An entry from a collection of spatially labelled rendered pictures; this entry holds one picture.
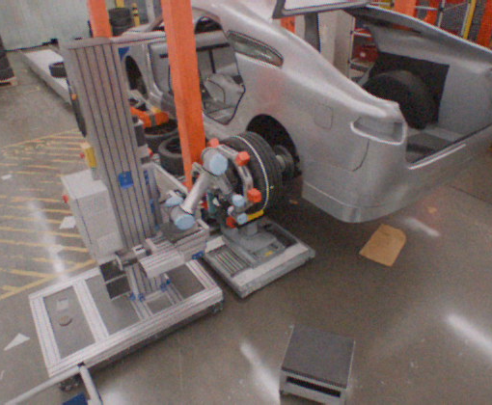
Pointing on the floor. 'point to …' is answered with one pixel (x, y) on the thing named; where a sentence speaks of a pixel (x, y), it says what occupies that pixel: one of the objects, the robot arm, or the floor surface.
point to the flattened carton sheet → (384, 245)
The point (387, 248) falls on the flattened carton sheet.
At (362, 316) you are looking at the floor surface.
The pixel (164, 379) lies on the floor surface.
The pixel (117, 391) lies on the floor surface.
